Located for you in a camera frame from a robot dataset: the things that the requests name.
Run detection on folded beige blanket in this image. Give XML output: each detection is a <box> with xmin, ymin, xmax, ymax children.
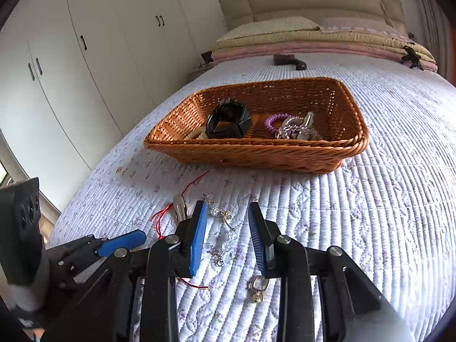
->
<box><xmin>214</xmin><ymin>30</ymin><xmax>435</xmax><ymax>61</ymax></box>

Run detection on white wardrobe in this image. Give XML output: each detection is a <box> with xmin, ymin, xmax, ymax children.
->
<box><xmin>0</xmin><ymin>0</ymin><xmax>221</xmax><ymax>200</ymax></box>

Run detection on beige padded headboard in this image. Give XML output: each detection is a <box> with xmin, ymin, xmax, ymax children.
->
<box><xmin>218</xmin><ymin>0</ymin><xmax>405</xmax><ymax>31</ymax></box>

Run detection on red string cord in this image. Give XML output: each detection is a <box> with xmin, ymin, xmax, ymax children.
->
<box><xmin>150</xmin><ymin>170</ymin><xmax>211</xmax><ymax>289</ymax></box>

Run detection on crystal bead chain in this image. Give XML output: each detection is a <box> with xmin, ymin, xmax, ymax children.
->
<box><xmin>275</xmin><ymin>116</ymin><xmax>309</xmax><ymax>140</ymax></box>

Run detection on crystal drop earrings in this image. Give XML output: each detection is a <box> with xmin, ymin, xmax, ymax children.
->
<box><xmin>203</xmin><ymin>194</ymin><xmax>239</xmax><ymax>243</ymax></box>

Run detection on purple spiral hair tie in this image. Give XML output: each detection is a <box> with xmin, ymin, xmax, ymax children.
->
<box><xmin>264</xmin><ymin>113</ymin><xmax>296</xmax><ymax>138</ymax></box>

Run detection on dark wooden brush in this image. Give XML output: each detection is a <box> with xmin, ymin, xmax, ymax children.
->
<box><xmin>273</xmin><ymin>54</ymin><xmax>308</xmax><ymax>71</ymax></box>

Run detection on folded pink blanket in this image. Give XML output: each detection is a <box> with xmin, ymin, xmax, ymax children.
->
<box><xmin>212</xmin><ymin>43</ymin><xmax>439</xmax><ymax>74</ymax></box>

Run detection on silver metal hair clip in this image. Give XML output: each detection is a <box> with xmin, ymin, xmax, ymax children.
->
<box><xmin>297</xmin><ymin>111</ymin><xmax>321</xmax><ymax>141</ymax></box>

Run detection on black wrist watch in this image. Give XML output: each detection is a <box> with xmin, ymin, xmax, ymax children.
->
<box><xmin>205</xmin><ymin>99</ymin><xmax>253</xmax><ymax>139</ymax></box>

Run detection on cream floral pillow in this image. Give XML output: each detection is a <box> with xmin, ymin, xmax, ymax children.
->
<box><xmin>216</xmin><ymin>16</ymin><xmax>320</xmax><ymax>41</ymax></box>

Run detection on duckbill hair clip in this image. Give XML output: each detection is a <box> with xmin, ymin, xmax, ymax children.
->
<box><xmin>172</xmin><ymin>194</ymin><xmax>191</xmax><ymax>223</ymax></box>

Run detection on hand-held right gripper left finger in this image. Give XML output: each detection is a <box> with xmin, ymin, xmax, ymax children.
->
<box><xmin>44</xmin><ymin>200</ymin><xmax>208</xmax><ymax>342</ymax></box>

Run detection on white floral quilt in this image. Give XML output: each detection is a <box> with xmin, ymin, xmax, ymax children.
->
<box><xmin>48</xmin><ymin>55</ymin><xmax>456</xmax><ymax>342</ymax></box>

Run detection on brown wicker basket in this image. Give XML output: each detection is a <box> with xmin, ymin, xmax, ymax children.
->
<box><xmin>143</xmin><ymin>77</ymin><xmax>370</xmax><ymax>174</ymax></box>

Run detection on grey curtain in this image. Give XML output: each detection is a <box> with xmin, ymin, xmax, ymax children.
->
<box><xmin>410</xmin><ymin>0</ymin><xmax>456</xmax><ymax>86</ymax></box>

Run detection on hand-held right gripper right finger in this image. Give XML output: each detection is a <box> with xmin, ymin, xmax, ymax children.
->
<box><xmin>248</xmin><ymin>202</ymin><xmax>396</xmax><ymax>342</ymax></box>

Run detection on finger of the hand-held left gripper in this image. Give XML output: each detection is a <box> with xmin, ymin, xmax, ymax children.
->
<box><xmin>46</xmin><ymin>230</ymin><xmax>147</xmax><ymax>289</ymax></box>

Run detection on small silver earrings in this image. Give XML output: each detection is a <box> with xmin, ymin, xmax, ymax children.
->
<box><xmin>207</xmin><ymin>245</ymin><xmax>225</xmax><ymax>266</ymax></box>

